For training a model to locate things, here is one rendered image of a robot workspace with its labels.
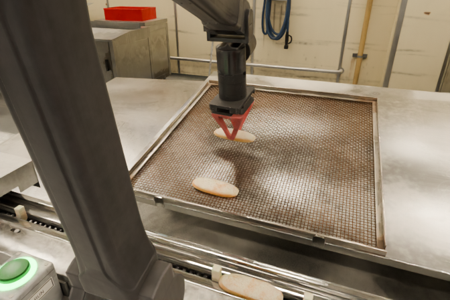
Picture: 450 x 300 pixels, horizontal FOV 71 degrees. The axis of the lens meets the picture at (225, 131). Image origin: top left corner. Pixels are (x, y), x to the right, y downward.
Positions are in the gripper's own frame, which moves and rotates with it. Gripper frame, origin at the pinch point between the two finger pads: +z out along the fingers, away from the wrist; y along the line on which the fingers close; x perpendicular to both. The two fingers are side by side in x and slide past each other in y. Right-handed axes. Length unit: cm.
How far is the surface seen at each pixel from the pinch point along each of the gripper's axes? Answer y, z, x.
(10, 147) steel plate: -11, 14, 69
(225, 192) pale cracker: -14.4, 4.3, -3.7
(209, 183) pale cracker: -13.2, 4.0, 0.1
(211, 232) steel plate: -18.3, 12.3, -2.0
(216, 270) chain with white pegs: -29.1, 5.6, -8.5
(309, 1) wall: 338, 40, 44
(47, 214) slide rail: -29.2, 7.8, 29.0
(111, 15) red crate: 241, 43, 253
